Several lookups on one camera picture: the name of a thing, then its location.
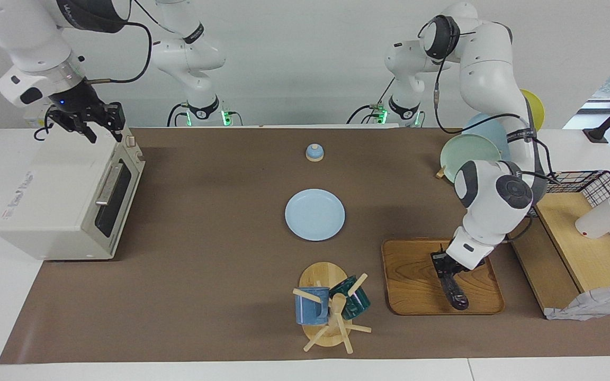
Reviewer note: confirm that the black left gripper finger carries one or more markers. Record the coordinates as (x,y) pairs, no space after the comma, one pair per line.
(440,272)
(464,274)

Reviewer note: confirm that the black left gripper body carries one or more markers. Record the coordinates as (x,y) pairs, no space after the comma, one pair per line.
(445,260)

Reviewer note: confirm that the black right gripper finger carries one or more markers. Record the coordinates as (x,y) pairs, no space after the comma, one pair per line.
(119,133)
(91,133)

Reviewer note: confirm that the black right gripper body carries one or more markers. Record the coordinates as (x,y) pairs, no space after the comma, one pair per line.
(80,106)

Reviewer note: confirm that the dark purple eggplant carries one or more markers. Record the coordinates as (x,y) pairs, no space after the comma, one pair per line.
(456,293)

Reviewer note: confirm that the glass oven door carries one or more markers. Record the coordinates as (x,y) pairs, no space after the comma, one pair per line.
(125,180)

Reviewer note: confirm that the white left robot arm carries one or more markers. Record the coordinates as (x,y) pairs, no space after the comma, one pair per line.
(487,74)

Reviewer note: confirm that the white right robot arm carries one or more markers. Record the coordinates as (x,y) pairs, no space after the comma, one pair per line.
(19,37)

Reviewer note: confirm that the white toaster oven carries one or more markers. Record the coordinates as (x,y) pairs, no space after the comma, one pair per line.
(51,190)

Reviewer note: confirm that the wooden serving tray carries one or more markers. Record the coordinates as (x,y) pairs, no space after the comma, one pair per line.
(411,280)

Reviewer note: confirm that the dark green mug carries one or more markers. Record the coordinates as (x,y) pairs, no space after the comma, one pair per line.
(359,304)

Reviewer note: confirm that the wooden plate rack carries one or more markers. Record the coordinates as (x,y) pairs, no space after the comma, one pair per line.
(440,172)

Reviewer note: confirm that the pale green plate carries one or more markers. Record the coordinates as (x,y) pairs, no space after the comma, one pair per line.
(464,151)

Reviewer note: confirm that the wooden mug tree stand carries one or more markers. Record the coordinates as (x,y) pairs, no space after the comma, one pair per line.
(322,272)

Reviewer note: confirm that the wooden step shelf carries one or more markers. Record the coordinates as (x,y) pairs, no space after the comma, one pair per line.
(585,254)

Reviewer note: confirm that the grey patterned cloth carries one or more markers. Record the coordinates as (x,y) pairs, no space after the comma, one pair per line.
(591,304)

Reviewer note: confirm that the blue mug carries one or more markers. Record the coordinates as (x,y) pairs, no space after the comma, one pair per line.
(307,312)

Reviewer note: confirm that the light blue racked plate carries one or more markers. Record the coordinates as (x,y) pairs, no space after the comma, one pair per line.
(482,127)

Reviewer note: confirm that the white cup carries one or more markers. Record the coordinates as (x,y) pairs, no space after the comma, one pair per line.
(599,222)

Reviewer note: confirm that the yellow plate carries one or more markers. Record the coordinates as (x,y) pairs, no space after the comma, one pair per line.
(535,108)

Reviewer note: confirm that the brown table mat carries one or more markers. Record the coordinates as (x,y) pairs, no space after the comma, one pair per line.
(204,296)

